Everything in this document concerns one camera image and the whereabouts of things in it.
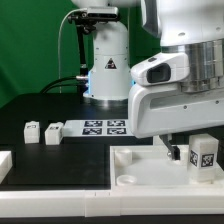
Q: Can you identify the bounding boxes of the white front fence rail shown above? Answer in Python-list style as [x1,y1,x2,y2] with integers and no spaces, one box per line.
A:
[0,188,224,218]

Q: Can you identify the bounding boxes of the white sheet with markers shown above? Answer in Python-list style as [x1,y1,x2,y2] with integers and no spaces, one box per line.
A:
[63,119,132,137]

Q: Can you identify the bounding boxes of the white thin cable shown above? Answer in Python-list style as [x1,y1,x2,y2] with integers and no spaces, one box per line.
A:
[57,9,81,94]

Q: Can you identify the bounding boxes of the black camera on stand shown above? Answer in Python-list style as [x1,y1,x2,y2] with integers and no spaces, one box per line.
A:
[68,6,120,79]

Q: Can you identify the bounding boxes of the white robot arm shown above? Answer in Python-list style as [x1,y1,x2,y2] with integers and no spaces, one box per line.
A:
[71,0,224,139]

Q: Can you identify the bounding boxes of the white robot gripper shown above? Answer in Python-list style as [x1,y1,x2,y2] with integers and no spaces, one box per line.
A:
[128,53,224,161]

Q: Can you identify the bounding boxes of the black cables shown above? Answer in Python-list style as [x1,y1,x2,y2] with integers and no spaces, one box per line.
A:
[39,77,89,94]

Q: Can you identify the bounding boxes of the white left fence piece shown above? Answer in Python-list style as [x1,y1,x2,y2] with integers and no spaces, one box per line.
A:
[0,151,13,184]

